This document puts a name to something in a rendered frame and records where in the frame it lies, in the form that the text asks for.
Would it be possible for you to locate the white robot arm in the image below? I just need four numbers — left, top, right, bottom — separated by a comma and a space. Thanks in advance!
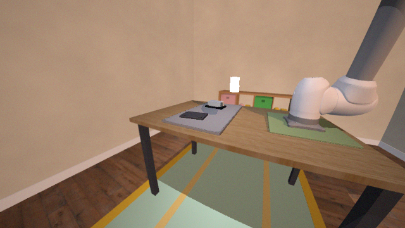
283, 0, 405, 132

